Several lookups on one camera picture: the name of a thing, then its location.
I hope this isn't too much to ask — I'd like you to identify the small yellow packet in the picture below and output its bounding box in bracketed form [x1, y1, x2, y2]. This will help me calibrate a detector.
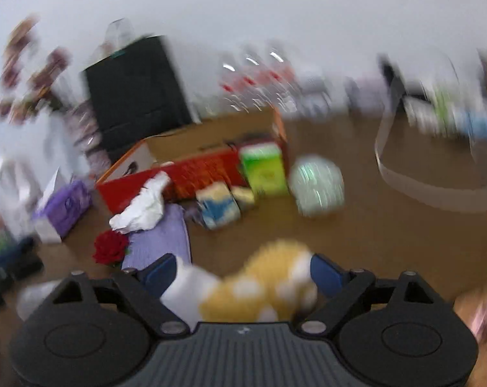
[231, 185, 256, 213]

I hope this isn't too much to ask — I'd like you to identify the red artificial rose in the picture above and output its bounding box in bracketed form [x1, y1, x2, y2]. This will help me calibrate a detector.
[92, 230, 130, 267]

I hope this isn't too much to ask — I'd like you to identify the pink marbled vase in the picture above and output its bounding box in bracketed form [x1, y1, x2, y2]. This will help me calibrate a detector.
[68, 101, 108, 179]

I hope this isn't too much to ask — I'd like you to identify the blue and yellow packet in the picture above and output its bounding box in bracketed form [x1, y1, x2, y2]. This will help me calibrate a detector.
[196, 183, 241, 230]

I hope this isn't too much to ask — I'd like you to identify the dark blue pouch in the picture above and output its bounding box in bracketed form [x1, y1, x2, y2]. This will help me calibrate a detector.
[7, 236, 45, 280]

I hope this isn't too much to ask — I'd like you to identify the purple cloth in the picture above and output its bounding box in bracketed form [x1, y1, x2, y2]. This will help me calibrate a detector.
[122, 203, 192, 273]

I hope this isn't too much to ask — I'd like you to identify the dried pink flower bouquet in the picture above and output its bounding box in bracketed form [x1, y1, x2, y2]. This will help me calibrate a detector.
[0, 15, 73, 126]

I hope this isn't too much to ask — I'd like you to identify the red cardboard box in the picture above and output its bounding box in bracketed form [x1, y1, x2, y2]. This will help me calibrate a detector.
[96, 107, 289, 215]

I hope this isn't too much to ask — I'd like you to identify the white rounded gadget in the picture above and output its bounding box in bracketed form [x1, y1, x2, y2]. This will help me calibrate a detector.
[17, 281, 64, 320]

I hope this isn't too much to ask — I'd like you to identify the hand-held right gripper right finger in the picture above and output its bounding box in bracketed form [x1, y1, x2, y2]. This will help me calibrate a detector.
[297, 253, 446, 336]

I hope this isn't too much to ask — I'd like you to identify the purple tissue box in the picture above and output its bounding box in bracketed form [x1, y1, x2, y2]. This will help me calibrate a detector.
[33, 167, 93, 244]

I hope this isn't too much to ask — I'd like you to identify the green drink carton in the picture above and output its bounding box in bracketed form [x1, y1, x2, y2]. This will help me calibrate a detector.
[239, 144, 290, 198]

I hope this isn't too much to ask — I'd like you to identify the black paper bag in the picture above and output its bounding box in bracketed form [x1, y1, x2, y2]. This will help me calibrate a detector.
[81, 34, 194, 167]

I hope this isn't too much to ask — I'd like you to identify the white handled appliance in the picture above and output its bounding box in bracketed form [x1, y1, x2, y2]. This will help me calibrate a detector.
[0, 154, 43, 211]

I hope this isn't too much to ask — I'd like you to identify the yellow and white plush toy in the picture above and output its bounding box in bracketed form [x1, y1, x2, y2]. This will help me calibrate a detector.
[161, 240, 319, 324]

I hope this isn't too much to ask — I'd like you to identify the white tissue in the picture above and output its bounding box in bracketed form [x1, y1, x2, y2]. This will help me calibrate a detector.
[109, 171, 172, 234]

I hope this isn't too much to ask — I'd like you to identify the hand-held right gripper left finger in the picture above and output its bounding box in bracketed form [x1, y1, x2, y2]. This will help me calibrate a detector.
[52, 253, 190, 336]

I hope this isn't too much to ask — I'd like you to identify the silver green ball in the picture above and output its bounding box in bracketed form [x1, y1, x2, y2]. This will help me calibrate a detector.
[289, 154, 345, 218]

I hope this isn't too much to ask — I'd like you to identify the clear water bottle red label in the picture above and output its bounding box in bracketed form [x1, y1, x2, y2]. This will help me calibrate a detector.
[268, 44, 297, 109]
[243, 47, 273, 110]
[219, 53, 249, 113]

